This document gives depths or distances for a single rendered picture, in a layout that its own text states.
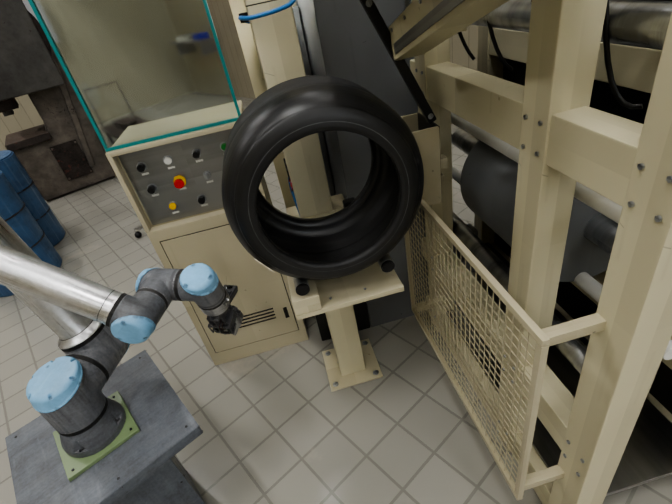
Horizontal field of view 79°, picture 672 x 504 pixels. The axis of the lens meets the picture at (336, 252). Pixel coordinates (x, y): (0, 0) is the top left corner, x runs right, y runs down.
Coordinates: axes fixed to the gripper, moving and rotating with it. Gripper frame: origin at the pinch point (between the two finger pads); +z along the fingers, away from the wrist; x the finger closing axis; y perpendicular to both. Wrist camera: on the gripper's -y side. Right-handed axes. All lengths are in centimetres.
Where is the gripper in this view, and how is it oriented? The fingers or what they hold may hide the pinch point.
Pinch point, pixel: (236, 324)
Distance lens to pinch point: 147.5
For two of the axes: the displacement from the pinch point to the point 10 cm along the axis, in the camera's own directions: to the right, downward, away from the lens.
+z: 0.7, 5.6, 8.3
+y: -1.0, 8.3, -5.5
